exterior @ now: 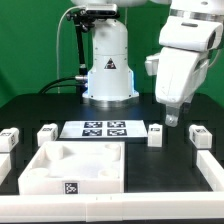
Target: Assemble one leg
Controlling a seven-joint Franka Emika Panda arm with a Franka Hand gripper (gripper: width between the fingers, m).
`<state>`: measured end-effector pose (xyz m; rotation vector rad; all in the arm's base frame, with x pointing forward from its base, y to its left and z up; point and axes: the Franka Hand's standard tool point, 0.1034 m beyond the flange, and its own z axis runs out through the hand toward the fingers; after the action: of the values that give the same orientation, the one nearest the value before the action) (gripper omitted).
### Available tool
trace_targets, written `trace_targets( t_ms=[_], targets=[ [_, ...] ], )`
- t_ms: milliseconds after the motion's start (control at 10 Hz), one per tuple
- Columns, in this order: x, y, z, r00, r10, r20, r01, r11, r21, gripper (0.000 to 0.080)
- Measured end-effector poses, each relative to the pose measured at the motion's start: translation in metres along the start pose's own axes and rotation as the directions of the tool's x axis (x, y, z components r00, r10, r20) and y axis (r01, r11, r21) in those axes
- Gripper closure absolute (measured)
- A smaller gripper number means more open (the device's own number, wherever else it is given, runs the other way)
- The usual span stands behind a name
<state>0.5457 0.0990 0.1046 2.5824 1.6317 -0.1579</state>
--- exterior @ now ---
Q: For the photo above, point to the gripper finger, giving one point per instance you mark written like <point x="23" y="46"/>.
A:
<point x="172" y="116"/>

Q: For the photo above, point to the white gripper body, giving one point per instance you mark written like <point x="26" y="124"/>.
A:
<point x="182" y="63"/>

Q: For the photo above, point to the white square table top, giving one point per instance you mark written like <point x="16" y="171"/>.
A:
<point x="75" y="167"/>

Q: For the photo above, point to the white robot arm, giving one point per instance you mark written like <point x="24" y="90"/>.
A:
<point x="110" y="81"/>

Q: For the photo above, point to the white marker sheet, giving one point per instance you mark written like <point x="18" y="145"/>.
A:
<point x="104" y="129"/>

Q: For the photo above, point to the white front fence rail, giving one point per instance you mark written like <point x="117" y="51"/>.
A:
<point x="112" y="207"/>

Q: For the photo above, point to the black camera on mount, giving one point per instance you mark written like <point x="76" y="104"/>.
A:
<point x="101" y="10"/>

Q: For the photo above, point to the black camera stand pole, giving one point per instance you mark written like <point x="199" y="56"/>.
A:
<point x="80" y="43"/>

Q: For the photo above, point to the white left fence rail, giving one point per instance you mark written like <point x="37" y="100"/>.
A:
<point x="5" y="166"/>

